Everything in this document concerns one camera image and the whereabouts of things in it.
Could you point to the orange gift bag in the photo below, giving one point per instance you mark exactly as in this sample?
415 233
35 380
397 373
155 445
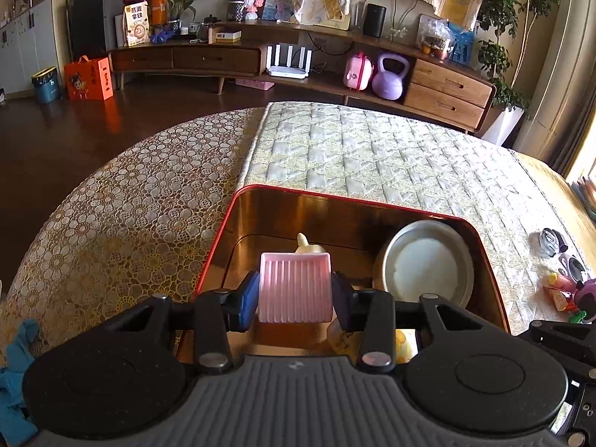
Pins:
89 79

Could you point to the bag of fruit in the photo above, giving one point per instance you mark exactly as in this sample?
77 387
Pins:
435 38

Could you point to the pink tube bottle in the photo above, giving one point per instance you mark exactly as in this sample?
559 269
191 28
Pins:
561 282

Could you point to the snack bag cereal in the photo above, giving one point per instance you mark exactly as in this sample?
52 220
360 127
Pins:
136 24

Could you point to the wooden tv cabinet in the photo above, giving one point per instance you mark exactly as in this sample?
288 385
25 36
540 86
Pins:
314 58

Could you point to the purple kettlebell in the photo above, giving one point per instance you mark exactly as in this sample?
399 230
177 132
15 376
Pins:
388 85

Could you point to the white yellow cylinder bottle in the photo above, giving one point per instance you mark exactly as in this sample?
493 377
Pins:
347 343

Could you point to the red snack packet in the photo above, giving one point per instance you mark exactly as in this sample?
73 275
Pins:
563 300

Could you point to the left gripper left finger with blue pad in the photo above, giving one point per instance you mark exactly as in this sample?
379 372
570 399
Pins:
217 312

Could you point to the white standing air conditioner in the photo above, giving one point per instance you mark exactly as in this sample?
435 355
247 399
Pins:
563 83

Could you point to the black smart speaker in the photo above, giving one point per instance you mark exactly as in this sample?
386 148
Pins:
374 19

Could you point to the blue rubber gloves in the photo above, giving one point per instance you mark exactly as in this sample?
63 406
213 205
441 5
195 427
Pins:
16 426

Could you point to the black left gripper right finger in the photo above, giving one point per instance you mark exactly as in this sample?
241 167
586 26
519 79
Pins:
370 313

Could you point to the white wifi router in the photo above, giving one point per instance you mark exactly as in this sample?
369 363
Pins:
288 62

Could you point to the blue picture card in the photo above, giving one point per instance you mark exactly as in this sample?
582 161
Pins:
463 44

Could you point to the tall potted plant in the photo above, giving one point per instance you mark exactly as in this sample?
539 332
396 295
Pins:
507 25

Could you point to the teal bin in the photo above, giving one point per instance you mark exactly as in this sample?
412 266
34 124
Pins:
46 86

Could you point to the green pawn piece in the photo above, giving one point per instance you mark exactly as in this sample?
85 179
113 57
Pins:
578 317

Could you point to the red metal tin box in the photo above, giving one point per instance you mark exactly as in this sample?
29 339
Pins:
262 219

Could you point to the small cream garlic toy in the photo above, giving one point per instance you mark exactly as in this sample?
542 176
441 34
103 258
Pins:
304 246

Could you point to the white framed sunglasses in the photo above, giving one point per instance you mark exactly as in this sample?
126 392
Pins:
572 268

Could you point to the pink ridged soap dish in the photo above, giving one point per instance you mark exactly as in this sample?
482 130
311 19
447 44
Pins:
295 288

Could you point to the lace tablecloth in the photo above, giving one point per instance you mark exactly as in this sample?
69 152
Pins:
142 224

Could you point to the cream quilted table mat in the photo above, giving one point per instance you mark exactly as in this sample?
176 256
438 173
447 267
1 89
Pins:
508 197

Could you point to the clear small glass jar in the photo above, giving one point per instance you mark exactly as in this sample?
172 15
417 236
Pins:
552 242

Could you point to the purple spiky toy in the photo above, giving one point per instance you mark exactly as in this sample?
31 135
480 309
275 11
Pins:
585 298

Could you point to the black cabinet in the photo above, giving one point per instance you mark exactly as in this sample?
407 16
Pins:
91 25

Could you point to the stack of folders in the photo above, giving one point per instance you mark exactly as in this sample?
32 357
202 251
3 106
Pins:
585 191

